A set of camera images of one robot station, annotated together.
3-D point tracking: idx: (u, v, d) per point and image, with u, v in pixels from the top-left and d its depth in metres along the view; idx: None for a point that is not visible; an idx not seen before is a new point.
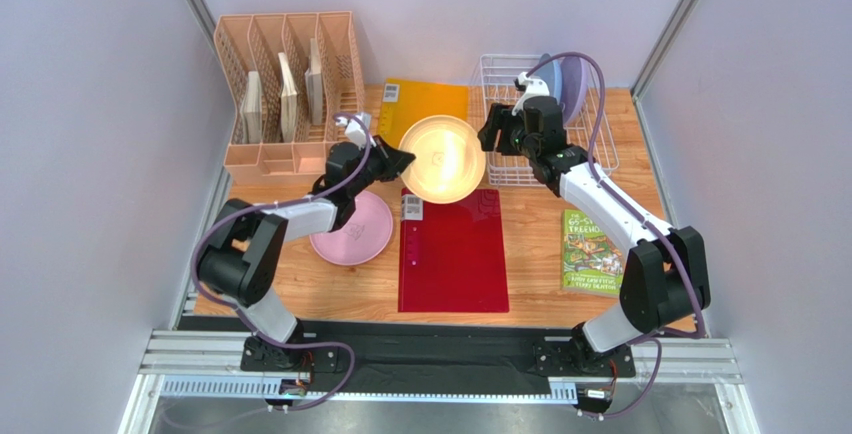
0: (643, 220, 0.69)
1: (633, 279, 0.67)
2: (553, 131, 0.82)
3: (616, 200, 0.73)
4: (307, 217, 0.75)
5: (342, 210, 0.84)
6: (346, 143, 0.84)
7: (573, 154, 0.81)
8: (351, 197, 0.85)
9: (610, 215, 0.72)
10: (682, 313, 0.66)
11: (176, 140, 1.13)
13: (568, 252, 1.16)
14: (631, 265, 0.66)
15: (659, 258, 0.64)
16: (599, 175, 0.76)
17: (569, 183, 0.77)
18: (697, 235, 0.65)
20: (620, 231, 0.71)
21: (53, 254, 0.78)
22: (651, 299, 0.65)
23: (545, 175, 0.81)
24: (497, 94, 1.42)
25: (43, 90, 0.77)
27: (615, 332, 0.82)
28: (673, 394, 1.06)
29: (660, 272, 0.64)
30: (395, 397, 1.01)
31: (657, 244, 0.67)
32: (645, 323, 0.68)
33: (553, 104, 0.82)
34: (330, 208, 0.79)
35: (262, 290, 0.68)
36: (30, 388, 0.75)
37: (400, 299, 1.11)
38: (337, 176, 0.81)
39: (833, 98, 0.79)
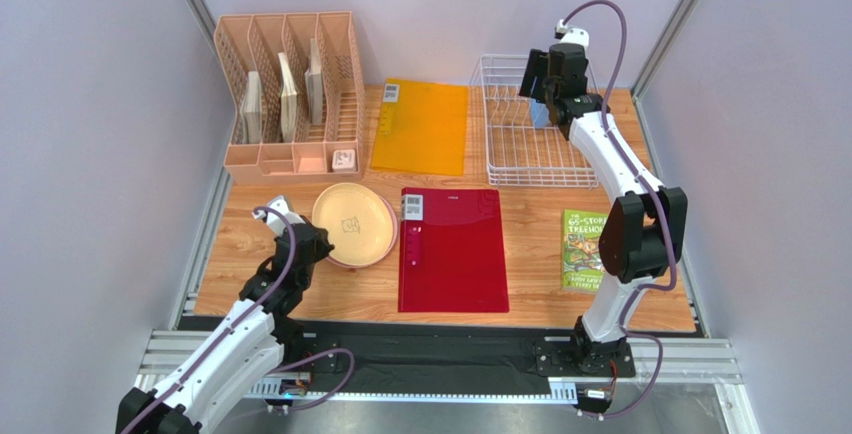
0: (637, 174, 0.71)
1: (612, 227, 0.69)
2: (574, 76, 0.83)
3: (617, 150, 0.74)
4: (229, 358, 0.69)
5: (290, 299, 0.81)
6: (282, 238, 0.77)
7: (592, 101, 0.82)
8: (301, 282, 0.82)
9: (609, 165, 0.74)
10: (653, 264, 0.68)
11: (176, 140, 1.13)
13: (568, 252, 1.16)
14: (613, 212, 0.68)
15: (641, 209, 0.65)
16: (609, 125, 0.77)
17: (579, 129, 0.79)
18: (683, 196, 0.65)
20: (614, 181, 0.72)
21: (53, 253, 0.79)
22: (623, 244, 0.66)
23: (559, 116, 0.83)
24: (497, 94, 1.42)
25: (44, 89, 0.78)
27: (607, 310, 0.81)
28: (673, 394, 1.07)
29: (638, 222, 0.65)
30: (394, 397, 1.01)
31: (644, 197, 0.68)
32: (615, 267, 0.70)
33: (579, 49, 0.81)
34: (265, 318, 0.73)
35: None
36: (29, 387, 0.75)
37: (399, 299, 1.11)
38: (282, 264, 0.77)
39: (832, 97, 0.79)
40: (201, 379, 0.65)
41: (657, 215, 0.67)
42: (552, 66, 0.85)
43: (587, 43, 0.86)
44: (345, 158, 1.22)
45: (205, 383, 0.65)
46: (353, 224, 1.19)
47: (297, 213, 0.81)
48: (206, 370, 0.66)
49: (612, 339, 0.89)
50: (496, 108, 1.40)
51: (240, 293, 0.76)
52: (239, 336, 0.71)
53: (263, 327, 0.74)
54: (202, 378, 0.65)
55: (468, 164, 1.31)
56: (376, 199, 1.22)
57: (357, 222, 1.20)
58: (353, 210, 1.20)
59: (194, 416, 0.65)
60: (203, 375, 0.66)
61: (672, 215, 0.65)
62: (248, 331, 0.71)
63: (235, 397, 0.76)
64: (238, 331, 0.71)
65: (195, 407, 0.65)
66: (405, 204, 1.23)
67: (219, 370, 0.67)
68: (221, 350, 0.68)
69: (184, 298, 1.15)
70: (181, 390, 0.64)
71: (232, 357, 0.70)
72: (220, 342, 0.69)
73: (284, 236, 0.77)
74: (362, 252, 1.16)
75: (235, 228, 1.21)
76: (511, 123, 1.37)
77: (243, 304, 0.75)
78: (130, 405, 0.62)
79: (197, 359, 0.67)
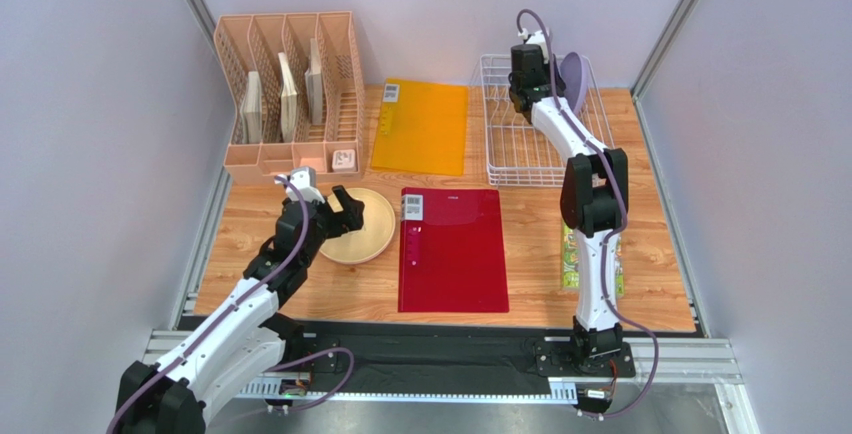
0: (585, 141, 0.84)
1: (566, 187, 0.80)
2: (533, 69, 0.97)
3: (568, 125, 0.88)
4: (231, 336, 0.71)
5: (295, 279, 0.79)
6: (292, 207, 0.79)
7: (548, 89, 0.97)
8: (305, 260, 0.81)
9: (563, 135, 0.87)
10: (605, 217, 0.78)
11: (176, 140, 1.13)
13: (567, 252, 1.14)
14: (566, 172, 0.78)
15: (588, 166, 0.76)
16: (562, 106, 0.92)
17: (538, 111, 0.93)
18: (622, 155, 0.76)
20: (570, 149, 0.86)
21: (51, 254, 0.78)
22: (577, 199, 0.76)
23: (522, 104, 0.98)
24: (497, 94, 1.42)
25: (43, 90, 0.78)
27: (586, 279, 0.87)
28: (673, 394, 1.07)
29: (587, 178, 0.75)
30: (394, 397, 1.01)
31: (591, 158, 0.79)
32: (572, 222, 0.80)
33: (534, 47, 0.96)
34: (270, 297, 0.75)
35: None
36: (27, 389, 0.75)
37: (399, 299, 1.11)
38: (287, 240, 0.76)
39: (832, 97, 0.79)
40: (205, 354, 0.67)
41: (604, 174, 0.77)
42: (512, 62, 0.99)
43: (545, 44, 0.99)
44: (345, 158, 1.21)
45: (208, 358, 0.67)
46: None
47: (319, 189, 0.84)
48: (210, 345, 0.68)
49: (609, 328, 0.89)
50: (496, 108, 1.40)
51: (244, 272, 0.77)
52: (243, 314, 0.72)
53: (267, 306, 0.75)
54: (206, 352, 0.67)
55: (468, 164, 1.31)
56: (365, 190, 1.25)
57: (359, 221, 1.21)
58: None
59: (197, 392, 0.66)
60: (206, 350, 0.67)
61: (618, 170, 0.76)
62: (253, 309, 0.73)
63: (237, 383, 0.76)
64: (242, 309, 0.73)
65: (198, 381, 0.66)
66: (405, 204, 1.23)
67: (222, 347, 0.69)
68: (225, 326, 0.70)
69: (184, 298, 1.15)
70: (184, 364, 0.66)
71: (235, 334, 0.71)
72: (225, 318, 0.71)
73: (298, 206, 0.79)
74: (376, 239, 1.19)
75: (236, 228, 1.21)
76: (511, 123, 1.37)
77: (247, 283, 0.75)
78: (133, 377, 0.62)
79: (201, 334, 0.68)
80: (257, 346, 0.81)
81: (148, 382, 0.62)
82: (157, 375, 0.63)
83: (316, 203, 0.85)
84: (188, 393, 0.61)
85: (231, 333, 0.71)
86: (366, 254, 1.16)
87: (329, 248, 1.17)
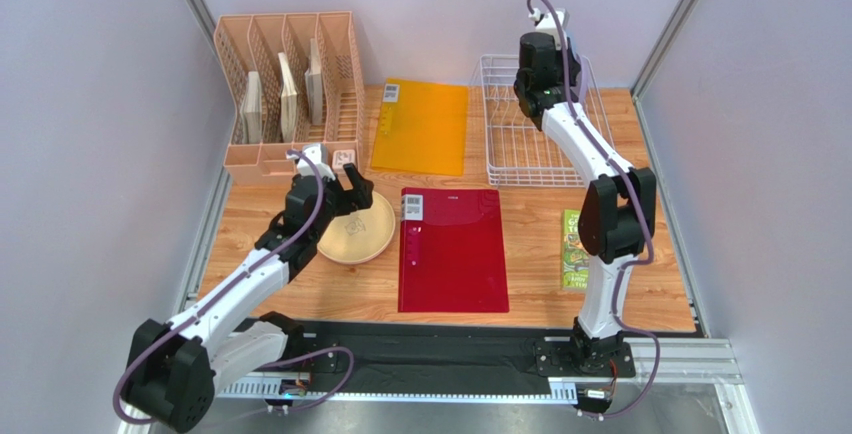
0: (608, 158, 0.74)
1: (587, 209, 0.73)
2: (544, 68, 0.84)
3: (588, 137, 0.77)
4: (243, 302, 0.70)
5: (305, 253, 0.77)
6: (308, 178, 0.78)
7: (560, 93, 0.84)
8: (315, 235, 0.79)
9: (580, 149, 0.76)
10: (629, 241, 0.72)
11: (176, 140, 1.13)
13: (568, 252, 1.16)
14: (588, 195, 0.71)
15: (613, 189, 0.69)
16: (578, 113, 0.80)
17: (550, 119, 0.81)
18: (651, 175, 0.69)
20: (586, 165, 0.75)
21: (52, 254, 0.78)
22: (600, 225, 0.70)
23: (530, 109, 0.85)
24: (497, 94, 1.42)
25: (44, 90, 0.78)
27: (597, 298, 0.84)
28: (673, 394, 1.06)
29: (611, 203, 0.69)
30: (395, 397, 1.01)
31: (615, 179, 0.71)
32: (594, 247, 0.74)
33: (548, 43, 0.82)
34: (282, 266, 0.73)
35: (201, 405, 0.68)
36: (27, 389, 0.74)
37: (399, 299, 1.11)
38: (299, 215, 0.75)
39: (832, 97, 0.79)
40: (218, 316, 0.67)
41: (628, 195, 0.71)
42: (520, 56, 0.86)
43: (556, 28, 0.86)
44: (345, 158, 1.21)
45: (221, 320, 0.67)
46: (357, 225, 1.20)
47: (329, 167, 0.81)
48: (223, 307, 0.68)
49: (610, 335, 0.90)
50: (496, 108, 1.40)
51: (255, 243, 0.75)
52: (255, 281, 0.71)
53: (278, 275, 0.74)
54: (219, 314, 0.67)
55: (468, 164, 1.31)
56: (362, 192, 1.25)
57: (359, 222, 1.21)
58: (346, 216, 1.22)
59: (209, 352, 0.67)
60: (220, 311, 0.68)
61: (644, 193, 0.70)
62: (265, 277, 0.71)
63: (242, 366, 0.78)
64: (254, 276, 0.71)
65: (211, 341, 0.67)
66: (405, 204, 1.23)
67: (235, 310, 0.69)
68: (237, 291, 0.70)
69: (184, 298, 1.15)
70: (197, 324, 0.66)
71: (247, 300, 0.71)
72: (237, 285, 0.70)
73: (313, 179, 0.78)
74: (380, 233, 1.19)
75: (235, 228, 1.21)
76: (511, 123, 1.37)
77: (259, 252, 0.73)
78: (146, 336, 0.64)
79: (214, 297, 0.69)
80: (261, 336, 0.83)
81: (159, 341, 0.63)
82: (170, 333, 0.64)
83: (327, 180, 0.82)
84: (201, 352, 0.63)
85: (244, 299, 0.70)
86: (375, 248, 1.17)
87: (334, 252, 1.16)
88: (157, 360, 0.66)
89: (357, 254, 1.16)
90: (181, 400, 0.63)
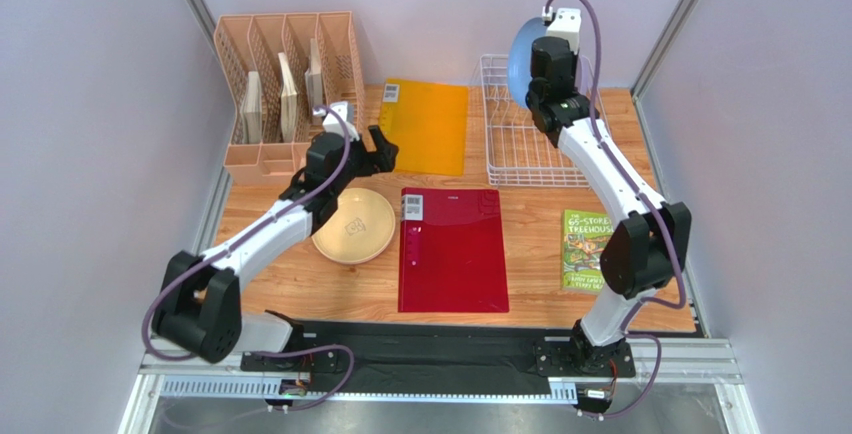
0: (638, 191, 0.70)
1: (615, 247, 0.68)
2: (560, 78, 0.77)
3: (614, 164, 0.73)
4: (272, 243, 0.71)
5: (326, 208, 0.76)
6: (328, 135, 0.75)
7: (579, 105, 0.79)
8: (335, 192, 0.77)
9: (607, 180, 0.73)
10: (658, 282, 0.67)
11: (176, 140, 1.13)
13: (568, 252, 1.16)
14: (618, 233, 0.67)
15: (647, 228, 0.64)
16: (601, 135, 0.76)
17: (570, 138, 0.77)
18: (686, 212, 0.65)
20: (615, 199, 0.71)
21: (52, 255, 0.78)
22: (629, 265, 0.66)
23: (547, 124, 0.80)
24: (497, 94, 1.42)
25: (45, 91, 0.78)
27: (607, 318, 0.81)
28: (673, 394, 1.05)
29: (643, 242, 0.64)
30: (395, 397, 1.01)
31: (647, 215, 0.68)
32: (621, 287, 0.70)
33: (565, 52, 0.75)
34: (307, 216, 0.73)
35: (229, 341, 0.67)
36: (27, 389, 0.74)
37: (399, 299, 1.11)
38: (319, 172, 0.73)
39: (831, 98, 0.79)
40: (248, 252, 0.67)
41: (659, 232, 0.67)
42: (534, 63, 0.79)
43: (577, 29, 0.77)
44: None
45: (251, 256, 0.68)
46: (358, 225, 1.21)
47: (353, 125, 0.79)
48: (253, 245, 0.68)
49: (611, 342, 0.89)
50: (496, 108, 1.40)
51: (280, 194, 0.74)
52: (281, 225, 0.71)
53: (303, 224, 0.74)
54: (250, 250, 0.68)
55: (468, 164, 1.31)
56: (360, 196, 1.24)
57: (360, 221, 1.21)
58: (345, 218, 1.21)
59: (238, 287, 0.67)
60: (250, 247, 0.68)
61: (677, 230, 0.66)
62: (290, 223, 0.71)
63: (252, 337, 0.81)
64: (281, 221, 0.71)
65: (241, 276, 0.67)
66: (405, 204, 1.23)
67: (263, 250, 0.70)
68: (265, 232, 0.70)
69: None
70: (229, 257, 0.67)
71: (274, 243, 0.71)
72: (264, 227, 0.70)
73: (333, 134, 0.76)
74: (383, 223, 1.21)
75: (235, 228, 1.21)
76: (511, 123, 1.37)
77: (283, 203, 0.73)
78: (179, 265, 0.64)
79: (244, 234, 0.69)
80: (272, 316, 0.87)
81: (192, 268, 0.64)
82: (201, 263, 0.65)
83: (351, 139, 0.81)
84: (233, 280, 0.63)
85: (272, 240, 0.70)
86: (385, 235, 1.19)
87: (343, 255, 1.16)
88: (188, 293, 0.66)
89: (369, 249, 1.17)
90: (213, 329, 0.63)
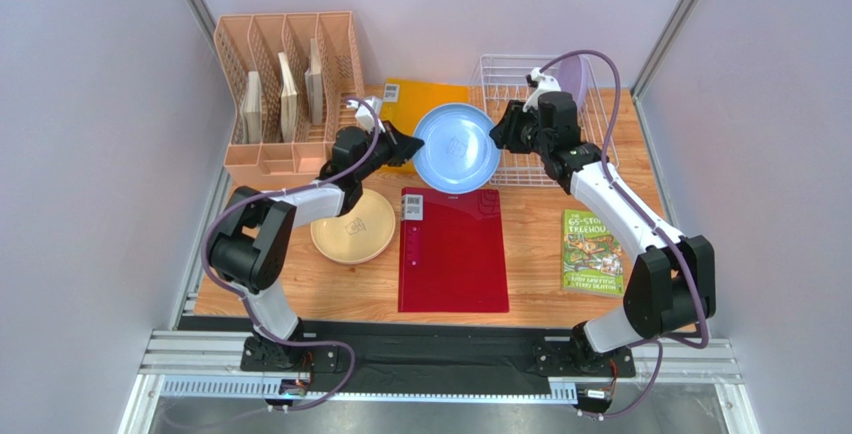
0: (654, 226, 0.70)
1: (638, 286, 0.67)
2: (567, 128, 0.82)
3: (627, 203, 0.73)
4: (316, 201, 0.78)
5: (353, 194, 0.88)
6: (354, 128, 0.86)
7: (588, 152, 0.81)
8: (359, 179, 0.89)
9: (621, 218, 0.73)
10: (685, 322, 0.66)
11: (176, 140, 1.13)
13: (568, 252, 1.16)
14: (638, 271, 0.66)
15: (667, 265, 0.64)
16: (612, 175, 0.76)
17: (581, 181, 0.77)
18: (706, 245, 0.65)
20: (630, 235, 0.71)
21: (51, 255, 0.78)
22: (655, 306, 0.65)
23: (558, 172, 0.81)
24: (497, 94, 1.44)
25: (44, 90, 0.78)
27: (615, 334, 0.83)
28: (673, 394, 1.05)
29: (665, 279, 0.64)
30: (395, 397, 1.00)
31: (666, 251, 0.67)
32: (647, 330, 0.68)
33: (568, 103, 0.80)
34: (337, 193, 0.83)
35: (273, 275, 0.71)
36: (26, 390, 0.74)
37: (399, 299, 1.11)
38: (344, 163, 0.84)
39: (831, 98, 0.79)
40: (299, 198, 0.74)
41: (681, 268, 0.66)
42: (542, 117, 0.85)
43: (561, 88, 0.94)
44: None
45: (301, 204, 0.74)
46: (358, 226, 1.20)
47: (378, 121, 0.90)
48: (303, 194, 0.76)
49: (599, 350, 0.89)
50: (496, 108, 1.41)
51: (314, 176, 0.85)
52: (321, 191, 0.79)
53: (335, 198, 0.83)
54: (300, 198, 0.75)
55: None
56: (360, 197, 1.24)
57: (361, 222, 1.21)
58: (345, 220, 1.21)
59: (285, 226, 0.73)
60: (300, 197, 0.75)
61: (699, 265, 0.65)
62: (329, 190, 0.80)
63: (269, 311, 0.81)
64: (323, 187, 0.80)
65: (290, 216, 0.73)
66: (405, 204, 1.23)
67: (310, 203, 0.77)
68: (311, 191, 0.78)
69: (184, 298, 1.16)
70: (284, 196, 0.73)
71: (315, 202, 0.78)
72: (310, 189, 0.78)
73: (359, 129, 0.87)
74: (384, 221, 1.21)
75: None
76: None
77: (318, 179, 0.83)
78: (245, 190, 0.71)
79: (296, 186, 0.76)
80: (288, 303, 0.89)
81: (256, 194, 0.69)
82: (262, 194, 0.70)
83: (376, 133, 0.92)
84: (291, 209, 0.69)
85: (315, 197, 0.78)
86: (386, 234, 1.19)
87: (343, 256, 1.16)
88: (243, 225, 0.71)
89: (369, 249, 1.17)
90: (270, 252, 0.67)
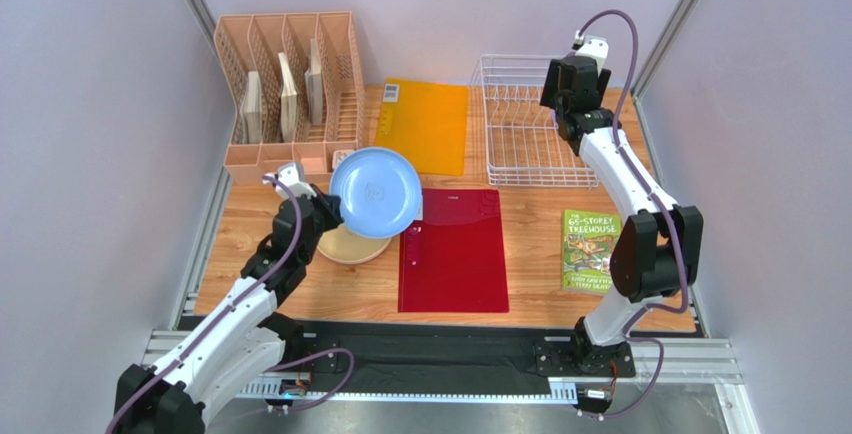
0: (650, 192, 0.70)
1: (624, 246, 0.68)
2: (585, 90, 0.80)
3: (629, 167, 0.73)
4: (232, 335, 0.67)
5: (293, 277, 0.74)
6: (286, 198, 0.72)
7: (602, 117, 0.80)
8: (303, 257, 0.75)
9: (621, 182, 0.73)
10: (666, 286, 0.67)
11: (176, 141, 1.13)
13: (568, 252, 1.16)
14: (625, 231, 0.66)
15: (654, 228, 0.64)
16: (621, 142, 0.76)
17: (589, 144, 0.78)
18: (697, 215, 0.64)
20: (626, 199, 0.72)
21: (51, 256, 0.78)
22: (636, 265, 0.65)
23: (569, 132, 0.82)
24: (497, 94, 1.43)
25: (45, 91, 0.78)
27: (610, 320, 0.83)
28: (673, 394, 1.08)
29: (652, 241, 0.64)
30: (395, 397, 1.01)
31: (657, 216, 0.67)
32: (627, 288, 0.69)
33: (591, 63, 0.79)
34: (267, 297, 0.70)
35: None
36: (26, 390, 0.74)
37: (399, 299, 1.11)
38: (283, 239, 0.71)
39: (831, 97, 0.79)
40: (202, 356, 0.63)
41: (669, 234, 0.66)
42: (562, 78, 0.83)
43: (605, 55, 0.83)
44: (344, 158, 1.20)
45: (206, 360, 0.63)
46: None
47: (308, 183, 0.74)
48: (206, 347, 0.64)
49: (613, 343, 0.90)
50: (496, 108, 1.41)
51: (242, 271, 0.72)
52: (241, 314, 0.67)
53: (264, 306, 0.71)
54: (203, 355, 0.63)
55: (468, 164, 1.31)
56: None
57: None
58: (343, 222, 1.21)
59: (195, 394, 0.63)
60: (204, 353, 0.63)
61: (688, 235, 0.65)
62: (251, 309, 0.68)
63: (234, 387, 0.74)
64: (240, 309, 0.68)
65: (196, 383, 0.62)
66: None
67: (222, 348, 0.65)
68: (220, 329, 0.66)
69: (184, 298, 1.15)
70: (181, 367, 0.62)
71: (232, 337, 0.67)
72: (221, 321, 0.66)
73: (289, 198, 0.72)
74: None
75: (236, 228, 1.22)
76: (511, 123, 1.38)
77: (245, 282, 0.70)
78: (129, 381, 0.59)
79: (198, 336, 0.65)
80: (256, 347, 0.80)
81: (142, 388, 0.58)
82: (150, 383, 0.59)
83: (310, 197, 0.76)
84: (185, 397, 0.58)
85: (233, 333, 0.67)
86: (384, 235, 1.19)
87: (342, 256, 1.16)
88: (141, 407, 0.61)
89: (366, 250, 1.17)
90: None
